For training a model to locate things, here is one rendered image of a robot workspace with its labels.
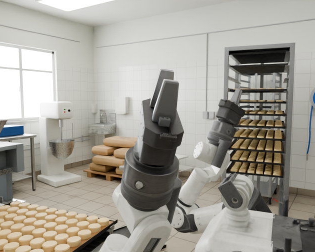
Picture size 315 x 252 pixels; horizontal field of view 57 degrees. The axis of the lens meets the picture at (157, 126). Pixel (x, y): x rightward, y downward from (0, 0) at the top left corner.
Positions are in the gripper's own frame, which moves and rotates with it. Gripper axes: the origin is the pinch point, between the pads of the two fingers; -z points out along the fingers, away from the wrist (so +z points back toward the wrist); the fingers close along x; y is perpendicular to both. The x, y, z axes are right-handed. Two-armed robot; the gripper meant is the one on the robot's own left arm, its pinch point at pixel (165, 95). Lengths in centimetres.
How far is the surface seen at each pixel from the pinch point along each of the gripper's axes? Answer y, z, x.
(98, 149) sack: -24, 276, 414
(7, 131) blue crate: -158, 224, 357
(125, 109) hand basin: 17, 232, 505
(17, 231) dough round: -39, 83, 48
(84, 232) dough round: -12, 76, 43
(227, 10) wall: 158, 12, 458
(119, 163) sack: 14, 272, 371
